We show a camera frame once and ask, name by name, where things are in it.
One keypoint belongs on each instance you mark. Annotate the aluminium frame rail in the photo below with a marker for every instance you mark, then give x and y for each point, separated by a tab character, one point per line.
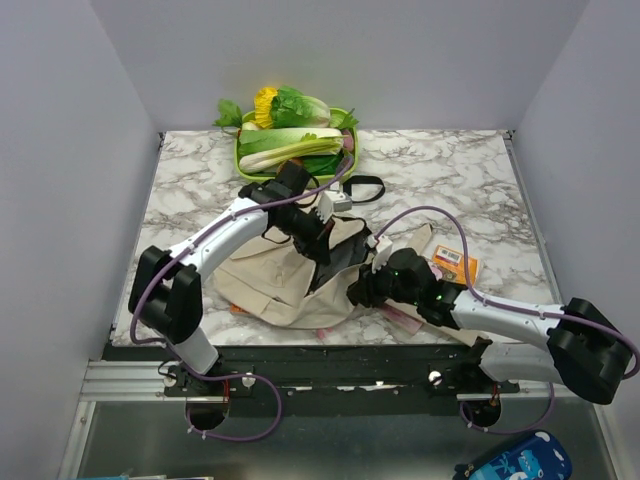
112	438

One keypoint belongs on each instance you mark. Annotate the orange treehouse book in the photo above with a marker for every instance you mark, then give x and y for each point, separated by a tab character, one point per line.
236	310

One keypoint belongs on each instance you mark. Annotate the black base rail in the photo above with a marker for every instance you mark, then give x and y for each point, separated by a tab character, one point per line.
312	381

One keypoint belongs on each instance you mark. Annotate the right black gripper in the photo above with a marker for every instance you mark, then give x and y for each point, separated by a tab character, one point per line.
363	291

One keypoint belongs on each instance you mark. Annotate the yellow corn flower vegetable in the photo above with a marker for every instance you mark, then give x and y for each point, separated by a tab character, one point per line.
262	106

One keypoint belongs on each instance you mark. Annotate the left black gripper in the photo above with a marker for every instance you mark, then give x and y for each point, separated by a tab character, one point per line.
317	245

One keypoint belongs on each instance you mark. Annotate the green vegetable tray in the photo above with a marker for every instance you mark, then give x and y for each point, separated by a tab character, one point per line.
322	167

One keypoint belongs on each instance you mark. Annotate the green leafy lettuce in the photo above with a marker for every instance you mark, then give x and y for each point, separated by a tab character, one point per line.
292	108

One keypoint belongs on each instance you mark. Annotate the beige canvas backpack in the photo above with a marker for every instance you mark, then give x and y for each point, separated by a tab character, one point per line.
270	280

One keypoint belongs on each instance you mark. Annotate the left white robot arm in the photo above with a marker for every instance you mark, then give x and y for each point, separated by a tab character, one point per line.
166	294

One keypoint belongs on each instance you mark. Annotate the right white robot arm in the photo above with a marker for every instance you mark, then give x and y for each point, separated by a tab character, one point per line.
574	344

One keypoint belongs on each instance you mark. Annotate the blue pencil case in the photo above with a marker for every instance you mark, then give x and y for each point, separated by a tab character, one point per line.
534	455

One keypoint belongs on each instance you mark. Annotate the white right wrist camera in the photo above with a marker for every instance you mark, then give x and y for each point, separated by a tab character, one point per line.
381	248

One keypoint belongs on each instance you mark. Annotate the pink pencil case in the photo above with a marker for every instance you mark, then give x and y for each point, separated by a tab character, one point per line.
325	335

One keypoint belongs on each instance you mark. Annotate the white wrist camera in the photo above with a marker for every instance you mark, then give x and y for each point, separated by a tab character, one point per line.
381	248
331	202

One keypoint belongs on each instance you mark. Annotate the orange yellow book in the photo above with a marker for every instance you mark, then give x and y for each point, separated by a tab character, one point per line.
450	266

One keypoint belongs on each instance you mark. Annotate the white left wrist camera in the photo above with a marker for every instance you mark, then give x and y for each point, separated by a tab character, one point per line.
331	202

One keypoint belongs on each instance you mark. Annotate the napa cabbage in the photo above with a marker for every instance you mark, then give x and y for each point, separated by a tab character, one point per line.
260	150

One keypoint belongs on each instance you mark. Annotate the pink fairy book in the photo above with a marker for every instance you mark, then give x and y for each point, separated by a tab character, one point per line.
406	317

